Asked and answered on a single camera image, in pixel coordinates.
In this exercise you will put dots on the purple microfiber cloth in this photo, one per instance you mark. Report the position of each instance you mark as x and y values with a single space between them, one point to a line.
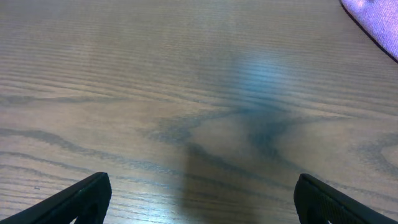
378 18

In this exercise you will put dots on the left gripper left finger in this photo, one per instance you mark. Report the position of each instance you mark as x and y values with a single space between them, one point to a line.
85 202

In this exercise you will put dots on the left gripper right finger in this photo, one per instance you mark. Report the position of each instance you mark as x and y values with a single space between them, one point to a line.
318 203

